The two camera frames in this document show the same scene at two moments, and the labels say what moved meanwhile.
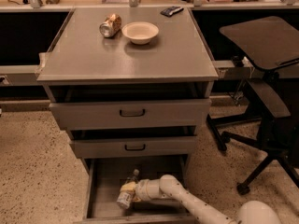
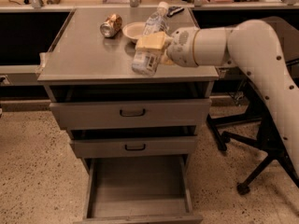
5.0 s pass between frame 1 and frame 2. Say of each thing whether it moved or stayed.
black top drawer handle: stayed
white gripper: moved
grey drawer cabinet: stayed
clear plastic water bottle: moved
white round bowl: stayed
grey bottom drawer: stayed
